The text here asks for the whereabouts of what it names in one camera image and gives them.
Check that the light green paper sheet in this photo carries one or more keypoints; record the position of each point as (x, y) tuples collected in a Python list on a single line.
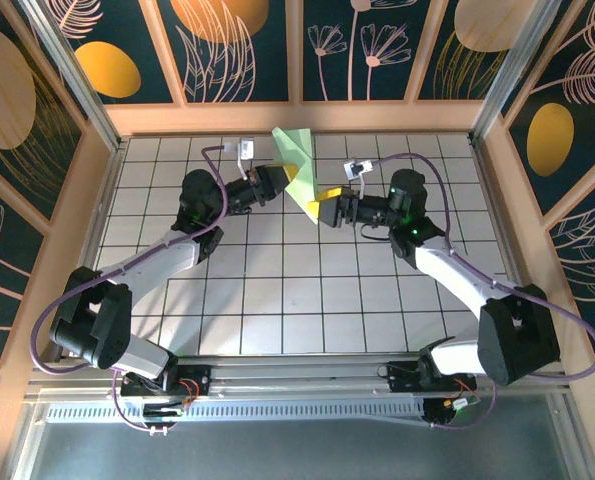
[(299, 150)]

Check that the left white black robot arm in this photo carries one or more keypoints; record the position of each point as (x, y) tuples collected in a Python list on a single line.
[(162, 265)]

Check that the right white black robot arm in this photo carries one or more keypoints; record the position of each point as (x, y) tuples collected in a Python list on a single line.
[(457, 280)]

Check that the black electronics board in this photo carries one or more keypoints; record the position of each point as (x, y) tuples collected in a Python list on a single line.
[(162, 412)]

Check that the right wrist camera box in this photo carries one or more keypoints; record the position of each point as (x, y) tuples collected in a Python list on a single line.
[(357, 168)]

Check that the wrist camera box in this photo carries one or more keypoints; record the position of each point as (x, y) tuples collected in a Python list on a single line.
[(357, 168), (246, 148)]

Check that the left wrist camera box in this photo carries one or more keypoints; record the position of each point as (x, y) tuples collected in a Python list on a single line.
[(246, 148)]

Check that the aluminium side rail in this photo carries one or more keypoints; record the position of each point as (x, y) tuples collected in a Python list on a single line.
[(493, 200), (104, 200)]

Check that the aluminium frame post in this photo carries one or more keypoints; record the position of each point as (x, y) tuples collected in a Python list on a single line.
[(514, 65), (79, 82)]

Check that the long aluminium mounting rail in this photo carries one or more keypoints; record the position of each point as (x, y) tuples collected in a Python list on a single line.
[(297, 380)]

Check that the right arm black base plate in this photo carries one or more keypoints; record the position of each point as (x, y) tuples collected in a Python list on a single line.
[(402, 377)]

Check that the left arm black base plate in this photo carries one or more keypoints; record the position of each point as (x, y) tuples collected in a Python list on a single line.
[(199, 380)]

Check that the round black electronics mount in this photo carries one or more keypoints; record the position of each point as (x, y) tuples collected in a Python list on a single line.
[(437, 414)]

